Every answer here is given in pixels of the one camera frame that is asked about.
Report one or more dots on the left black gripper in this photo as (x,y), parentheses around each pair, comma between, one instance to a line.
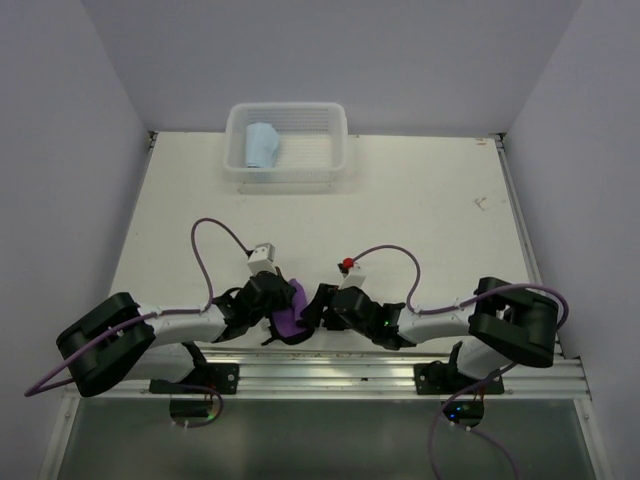
(285,294)

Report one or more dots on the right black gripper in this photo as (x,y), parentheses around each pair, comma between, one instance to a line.
(312,313)

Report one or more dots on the purple and grey towel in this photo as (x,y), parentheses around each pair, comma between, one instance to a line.
(284,324)

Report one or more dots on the light blue towel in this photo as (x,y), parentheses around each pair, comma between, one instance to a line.
(261,145)

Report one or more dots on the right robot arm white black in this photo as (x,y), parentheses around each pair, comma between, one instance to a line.
(501,325)

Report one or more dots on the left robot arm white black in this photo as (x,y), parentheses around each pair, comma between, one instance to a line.
(117,339)

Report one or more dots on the white plastic basket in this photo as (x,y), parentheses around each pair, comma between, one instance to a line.
(313,142)

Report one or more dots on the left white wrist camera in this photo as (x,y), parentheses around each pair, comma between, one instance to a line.
(261,259)

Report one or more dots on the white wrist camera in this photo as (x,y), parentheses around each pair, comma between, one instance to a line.
(261,259)
(353,275)

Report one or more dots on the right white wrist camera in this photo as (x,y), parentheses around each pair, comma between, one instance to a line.
(353,275)

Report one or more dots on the aluminium mounting rail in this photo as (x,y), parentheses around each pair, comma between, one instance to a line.
(269,374)

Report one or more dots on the left black base bracket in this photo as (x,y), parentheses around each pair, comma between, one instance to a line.
(205,378)

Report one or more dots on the black base bracket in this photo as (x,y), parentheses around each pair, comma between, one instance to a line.
(439,378)
(205,378)

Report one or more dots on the right black base bracket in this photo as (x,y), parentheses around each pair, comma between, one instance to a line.
(439,378)

